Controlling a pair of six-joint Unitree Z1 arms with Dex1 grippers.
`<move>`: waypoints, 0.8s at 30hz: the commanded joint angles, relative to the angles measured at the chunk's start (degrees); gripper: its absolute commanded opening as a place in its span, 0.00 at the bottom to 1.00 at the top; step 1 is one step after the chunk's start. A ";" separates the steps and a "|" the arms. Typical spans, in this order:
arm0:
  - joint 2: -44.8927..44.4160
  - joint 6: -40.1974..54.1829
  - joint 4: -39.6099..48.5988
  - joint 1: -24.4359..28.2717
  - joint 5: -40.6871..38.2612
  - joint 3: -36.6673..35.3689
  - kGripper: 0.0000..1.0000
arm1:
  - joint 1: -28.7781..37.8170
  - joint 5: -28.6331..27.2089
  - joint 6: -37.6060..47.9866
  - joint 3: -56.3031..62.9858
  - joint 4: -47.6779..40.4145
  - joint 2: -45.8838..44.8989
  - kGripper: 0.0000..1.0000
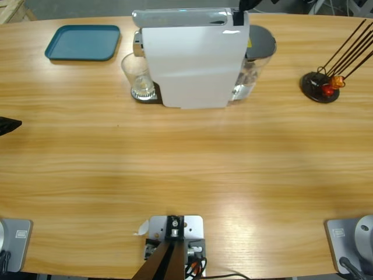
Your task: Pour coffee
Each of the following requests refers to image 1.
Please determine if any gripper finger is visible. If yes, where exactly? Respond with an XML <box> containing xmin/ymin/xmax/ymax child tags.
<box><xmin>238</xmin><ymin>0</ymin><xmax>262</xmax><ymax>14</ymax></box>
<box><xmin>0</xmin><ymin>116</ymin><xmax>23</xmax><ymax>138</ymax></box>

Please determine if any grey coffee machine lever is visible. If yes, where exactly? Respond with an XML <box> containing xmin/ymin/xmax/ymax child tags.
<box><xmin>131</xmin><ymin>8</ymin><xmax>231</xmax><ymax>29</ymax></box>

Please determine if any clear glass cup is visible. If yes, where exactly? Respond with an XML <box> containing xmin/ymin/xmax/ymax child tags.
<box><xmin>121</xmin><ymin>53</ymin><xmax>156</xmax><ymax>99</ymax></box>

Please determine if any white capsule coffee machine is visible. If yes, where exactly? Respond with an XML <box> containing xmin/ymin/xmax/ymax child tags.
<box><xmin>131</xmin><ymin>7</ymin><xmax>251</xmax><ymax>110</ymax></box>

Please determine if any coffee machine drip tray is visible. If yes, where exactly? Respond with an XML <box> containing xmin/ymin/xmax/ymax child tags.
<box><xmin>130</xmin><ymin>82</ymin><xmax>163</xmax><ymax>104</ymax></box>

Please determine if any clear water tank black lid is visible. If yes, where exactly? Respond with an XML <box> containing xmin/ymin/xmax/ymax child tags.
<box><xmin>230</xmin><ymin>24</ymin><xmax>277</xmax><ymax>102</ymax></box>

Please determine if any black capsule holder with rods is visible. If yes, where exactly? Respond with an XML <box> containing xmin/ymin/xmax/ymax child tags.
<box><xmin>300</xmin><ymin>19</ymin><xmax>373</xmax><ymax>103</ymax></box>

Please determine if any teal plastic tray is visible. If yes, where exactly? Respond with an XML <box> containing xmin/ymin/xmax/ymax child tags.
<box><xmin>44</xmin><ymin>24</ymin><xmax>121</xmax><ymax>62</ymax></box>

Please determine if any white paper tab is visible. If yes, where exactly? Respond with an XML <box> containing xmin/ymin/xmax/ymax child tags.
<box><xmin>133</xmin><ymin>219</ymin><xmax>150</xmax><ymax>236</ymax></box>

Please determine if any grey metal frame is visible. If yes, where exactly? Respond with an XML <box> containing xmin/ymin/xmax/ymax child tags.
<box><xmin>308</xmin><ymin>0</ymin><xmax>373</xmax><ymax>18</ymax></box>

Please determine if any arm grey base plate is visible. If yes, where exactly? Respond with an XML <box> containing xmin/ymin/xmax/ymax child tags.
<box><xmin>325</xmin><ymin>215</ymin><xmax>373</xmax><ymax>275</ymax></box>
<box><xmin>0</xmin><ymin>218</ymin><xmax>34</xmax><ymax>272</ymax></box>

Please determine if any black cable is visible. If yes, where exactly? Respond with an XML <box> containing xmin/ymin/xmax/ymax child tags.
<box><xmin>339</xmin><ymin>256</ymin><xmax>367</xmax><ymax>280</ymax></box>
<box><xmin>0</xmin><ymin>249</ymin><xmax>12</xmax><ymax>274</ymax></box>
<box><xmin>203</xmin><ymin>272</ymin><xmax>254</xmax><ymax>280</ymax></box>

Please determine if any white mount block dark post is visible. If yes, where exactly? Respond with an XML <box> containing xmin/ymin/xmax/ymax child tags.
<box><xmin>131</xmin><ymin>215</ymin><xmax>207</xmax><ymax>280</ymax></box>

